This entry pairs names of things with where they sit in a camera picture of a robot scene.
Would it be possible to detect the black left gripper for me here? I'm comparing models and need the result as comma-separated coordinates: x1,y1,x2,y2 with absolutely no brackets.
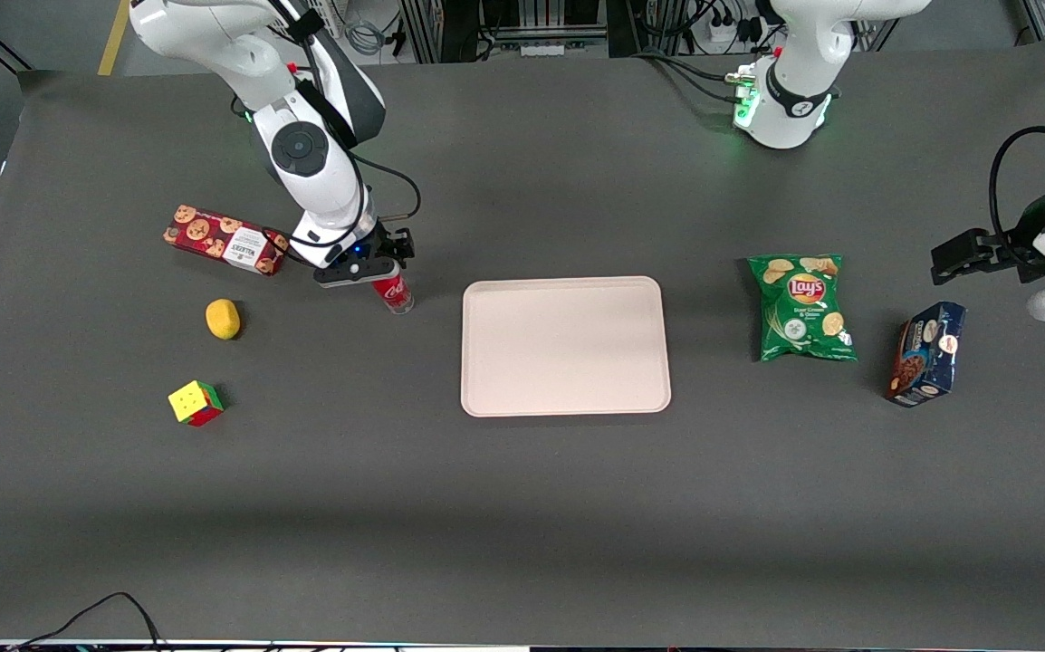
930,185,1045,286

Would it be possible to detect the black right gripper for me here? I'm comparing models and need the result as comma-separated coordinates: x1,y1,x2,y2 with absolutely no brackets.
367,220,417,271

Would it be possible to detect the red coke bottle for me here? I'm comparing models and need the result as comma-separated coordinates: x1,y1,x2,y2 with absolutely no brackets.
370,272,416,316

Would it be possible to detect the beige plastic tray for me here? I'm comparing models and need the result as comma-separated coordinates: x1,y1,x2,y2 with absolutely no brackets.
460,276,673,418

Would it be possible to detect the dark blue cookie box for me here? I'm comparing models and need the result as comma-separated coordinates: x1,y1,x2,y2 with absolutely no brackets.
882,301,969,409

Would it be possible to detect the green chips bag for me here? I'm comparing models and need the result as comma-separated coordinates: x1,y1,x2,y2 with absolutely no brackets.
747,254,859,364

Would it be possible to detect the red cookie box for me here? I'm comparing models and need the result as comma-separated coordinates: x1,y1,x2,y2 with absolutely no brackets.
163,205,291,277

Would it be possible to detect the yellow lemon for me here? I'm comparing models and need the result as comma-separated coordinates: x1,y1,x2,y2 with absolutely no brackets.
206,298,243,342

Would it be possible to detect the colourful puzzle cube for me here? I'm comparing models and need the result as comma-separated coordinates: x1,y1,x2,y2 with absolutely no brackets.
168,379,225,428

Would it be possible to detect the white power strip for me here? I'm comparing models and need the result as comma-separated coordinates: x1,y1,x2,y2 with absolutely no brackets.
706,9,747,48

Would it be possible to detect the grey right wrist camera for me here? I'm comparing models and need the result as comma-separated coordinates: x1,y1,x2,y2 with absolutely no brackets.
312,256,403,291

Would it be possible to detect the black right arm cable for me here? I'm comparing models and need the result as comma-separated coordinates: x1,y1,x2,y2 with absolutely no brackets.
260,0,423,265

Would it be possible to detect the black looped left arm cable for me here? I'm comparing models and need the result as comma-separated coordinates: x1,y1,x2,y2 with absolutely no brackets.
988,125,1045,261

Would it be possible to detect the grey coiled cable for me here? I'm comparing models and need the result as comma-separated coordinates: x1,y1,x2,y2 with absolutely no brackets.
342,14,388,57

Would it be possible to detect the aluminium frame rack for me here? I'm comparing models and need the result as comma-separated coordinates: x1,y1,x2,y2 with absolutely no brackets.
398,0,611,65

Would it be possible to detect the black left base cable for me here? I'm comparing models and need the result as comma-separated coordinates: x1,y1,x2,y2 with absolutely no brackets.
657,56,741,104
633,50,745,87

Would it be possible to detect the black cable at table edge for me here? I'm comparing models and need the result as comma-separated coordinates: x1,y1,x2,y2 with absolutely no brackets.
5,591,169,652

